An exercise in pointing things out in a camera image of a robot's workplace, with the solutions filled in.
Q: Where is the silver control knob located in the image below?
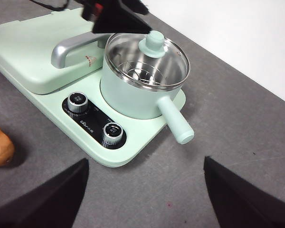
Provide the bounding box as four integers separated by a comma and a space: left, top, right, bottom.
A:
66, 91, 89, 113
102, 123, 123, 146

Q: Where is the mint green handled pot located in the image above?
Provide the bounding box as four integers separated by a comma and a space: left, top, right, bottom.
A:
100, 33, 195, 145

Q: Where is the glass lid with green knob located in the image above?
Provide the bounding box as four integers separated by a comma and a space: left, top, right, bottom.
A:
104, 30, 190, 87

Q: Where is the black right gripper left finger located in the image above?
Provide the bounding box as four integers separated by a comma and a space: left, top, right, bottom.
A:
0, 158, 90, 228

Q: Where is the mint green griddle cover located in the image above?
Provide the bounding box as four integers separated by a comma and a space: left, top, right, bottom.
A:
0, 7, 115, 95

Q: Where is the brown potato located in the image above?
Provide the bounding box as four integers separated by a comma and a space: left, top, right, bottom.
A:
0, 123, 16, 168

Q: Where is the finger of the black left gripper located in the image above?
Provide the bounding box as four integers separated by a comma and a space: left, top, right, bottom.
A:
123, 0, 150, 14
92, 4, 153, 35

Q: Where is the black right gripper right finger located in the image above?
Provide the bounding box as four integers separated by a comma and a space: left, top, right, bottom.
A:
203, 155, 285, 228

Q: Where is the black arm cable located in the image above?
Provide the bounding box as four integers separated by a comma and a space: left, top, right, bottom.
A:
29, 0, 70, 12

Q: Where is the mint green breakfast machine base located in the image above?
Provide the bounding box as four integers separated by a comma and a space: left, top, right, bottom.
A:
0, 57, 188, 168

